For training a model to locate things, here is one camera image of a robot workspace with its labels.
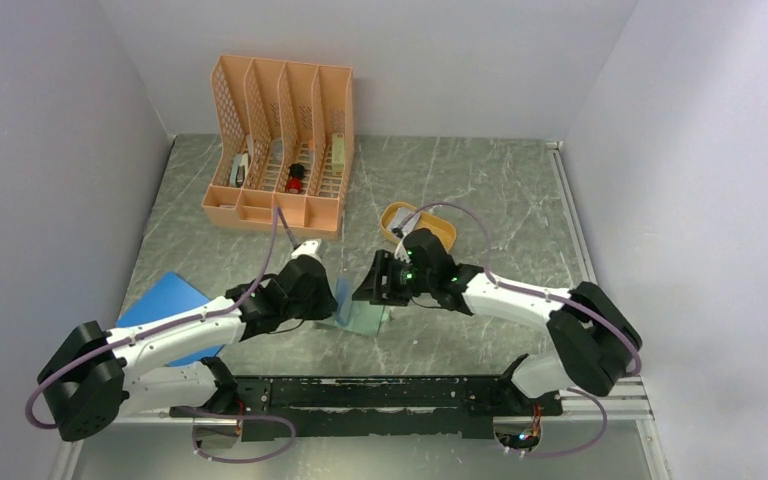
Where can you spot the grey white utility knife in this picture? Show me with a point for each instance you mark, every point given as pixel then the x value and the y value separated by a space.
pixel 239 169

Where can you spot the pale green eraser box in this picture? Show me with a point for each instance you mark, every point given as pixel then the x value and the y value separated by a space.
pixel 338 154

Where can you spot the light blue credit card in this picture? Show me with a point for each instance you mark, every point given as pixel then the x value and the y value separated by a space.
pixel 343 293

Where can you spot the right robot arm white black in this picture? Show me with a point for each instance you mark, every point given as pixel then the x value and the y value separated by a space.
pixel 592 345

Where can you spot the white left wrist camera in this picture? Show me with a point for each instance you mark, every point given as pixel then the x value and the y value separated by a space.
pixel 311 248

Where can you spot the red black small bottle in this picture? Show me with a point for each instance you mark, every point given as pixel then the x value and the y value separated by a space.
pixel 296 175

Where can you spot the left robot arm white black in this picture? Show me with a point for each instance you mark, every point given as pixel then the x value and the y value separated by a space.
pixel 97 374

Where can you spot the card in yellow tray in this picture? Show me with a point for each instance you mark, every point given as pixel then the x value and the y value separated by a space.
pixel 403 223

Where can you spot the peach plastic file organizer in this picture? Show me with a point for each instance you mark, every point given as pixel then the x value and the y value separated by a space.
pixel 282 112

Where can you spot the yellow oval tray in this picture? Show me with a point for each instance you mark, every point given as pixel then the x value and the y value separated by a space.
pixel 441 228

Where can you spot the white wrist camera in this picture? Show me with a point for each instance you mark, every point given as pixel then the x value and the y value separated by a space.
pixel 402 251
pixel 311 248

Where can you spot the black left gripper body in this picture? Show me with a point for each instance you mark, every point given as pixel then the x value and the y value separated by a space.
pixel 315 306

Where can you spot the aluminium rail frame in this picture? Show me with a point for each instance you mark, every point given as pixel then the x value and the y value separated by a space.
pixel 98 375

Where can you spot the blue notebook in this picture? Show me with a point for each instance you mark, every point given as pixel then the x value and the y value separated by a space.
pixel 171 295

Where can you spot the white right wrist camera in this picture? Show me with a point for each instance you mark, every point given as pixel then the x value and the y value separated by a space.
pixel 402 251

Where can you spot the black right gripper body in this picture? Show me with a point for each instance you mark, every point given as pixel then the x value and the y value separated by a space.
pixel 402 279

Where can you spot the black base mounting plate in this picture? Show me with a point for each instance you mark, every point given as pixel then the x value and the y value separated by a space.
pixel 381 405

